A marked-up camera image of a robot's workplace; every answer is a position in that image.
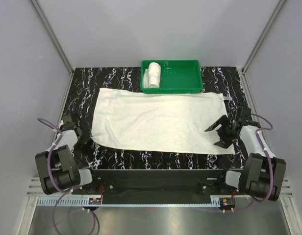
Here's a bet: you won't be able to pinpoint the left aluminium frame post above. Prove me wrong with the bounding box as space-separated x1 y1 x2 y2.
28 0 75 71

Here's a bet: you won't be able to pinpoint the right aluminium frame post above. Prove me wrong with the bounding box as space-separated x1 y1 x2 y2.
241 0 289 73

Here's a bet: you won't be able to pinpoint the aluminium frame post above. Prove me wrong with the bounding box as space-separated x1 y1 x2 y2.
241 0 289 73
28 0 75 71

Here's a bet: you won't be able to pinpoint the white towel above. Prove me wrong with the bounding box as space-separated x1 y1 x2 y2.
143 62 161 88
91 88 235 155

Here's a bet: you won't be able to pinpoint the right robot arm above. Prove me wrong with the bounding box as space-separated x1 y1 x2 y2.
206 107 286 202

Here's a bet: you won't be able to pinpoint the black marble pattern mat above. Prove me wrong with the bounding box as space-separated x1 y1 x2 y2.
63 66 248 170

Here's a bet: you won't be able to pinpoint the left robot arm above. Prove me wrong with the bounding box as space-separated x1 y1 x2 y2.
35 113 94 195

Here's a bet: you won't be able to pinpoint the green plastic tray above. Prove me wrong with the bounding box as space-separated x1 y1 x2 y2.
140 60 203 94

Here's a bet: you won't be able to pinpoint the white slotted cable duct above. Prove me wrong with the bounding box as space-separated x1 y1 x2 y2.
37 197 102 207

